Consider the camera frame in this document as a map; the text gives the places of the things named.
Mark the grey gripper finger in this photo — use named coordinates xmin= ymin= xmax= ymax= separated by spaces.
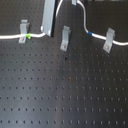
xmin=42 ymin=0 xmax=55 ymax=36
xmin=71 ymin=0 xmax=78 ymax=6

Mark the left grey cable clip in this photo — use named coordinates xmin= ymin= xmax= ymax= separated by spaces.
xmin=19 ymin=19 xmax=30 ymax=43

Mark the white cable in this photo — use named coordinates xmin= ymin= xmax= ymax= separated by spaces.
xmin=0 ymin=0 xmax=128 ymax=46

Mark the grey cable clip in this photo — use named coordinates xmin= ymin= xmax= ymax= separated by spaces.
xmin=60 ymin=26 xmax=71 ymax=51
xmin=103 ymin=28 xmax=115 ymax=53
xmin=19 ymin=19 xmax=30 ymax=43

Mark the middle grey cable clip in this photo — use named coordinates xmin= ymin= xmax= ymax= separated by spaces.
xmin=60 ymin=26 xmax=71 ymax=51

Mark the right grey cable clip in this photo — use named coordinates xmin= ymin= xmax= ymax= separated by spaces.
xmin=103 ymin=28 xmax=115 ymax=53

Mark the green cable marker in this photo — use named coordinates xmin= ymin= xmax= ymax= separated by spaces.
xmin=25 ymin=33 xmax=32 ymax=39

